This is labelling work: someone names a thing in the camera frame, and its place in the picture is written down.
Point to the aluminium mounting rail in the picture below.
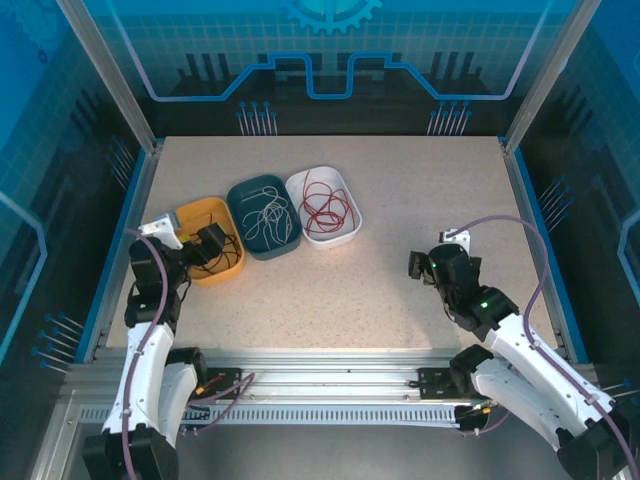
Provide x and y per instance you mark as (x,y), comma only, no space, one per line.
(325,370)

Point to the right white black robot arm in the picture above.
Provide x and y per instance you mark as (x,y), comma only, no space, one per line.
(530,360)

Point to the yellow plastic tray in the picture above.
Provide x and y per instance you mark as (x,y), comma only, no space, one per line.
(225,277)

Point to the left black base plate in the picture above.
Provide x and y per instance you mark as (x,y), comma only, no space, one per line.
(225,382)

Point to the steel shelf panel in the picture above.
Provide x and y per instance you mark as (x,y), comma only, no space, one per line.
(325,455)

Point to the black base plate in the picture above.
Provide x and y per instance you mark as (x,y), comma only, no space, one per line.
(435,382)
(225,382)

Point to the black wiring connector cluster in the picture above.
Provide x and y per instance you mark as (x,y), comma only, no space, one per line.
(475,420)
(197,415)

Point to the aluminium frame post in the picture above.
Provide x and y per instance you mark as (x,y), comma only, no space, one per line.
(550,75)
(112,75)

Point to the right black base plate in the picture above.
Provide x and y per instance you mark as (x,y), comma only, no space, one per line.
(435,382)

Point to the dark teal plastic tray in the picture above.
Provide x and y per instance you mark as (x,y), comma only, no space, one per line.
(235,200)

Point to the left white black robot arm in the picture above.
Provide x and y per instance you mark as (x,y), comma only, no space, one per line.
(150,360)

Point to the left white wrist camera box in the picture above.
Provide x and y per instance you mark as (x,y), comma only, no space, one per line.
(160,227)

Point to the white plastic tray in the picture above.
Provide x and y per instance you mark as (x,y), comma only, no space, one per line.
(320,241)

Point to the aluminium table side rail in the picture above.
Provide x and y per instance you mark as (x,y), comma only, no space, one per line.
(135,200)
(525,200)

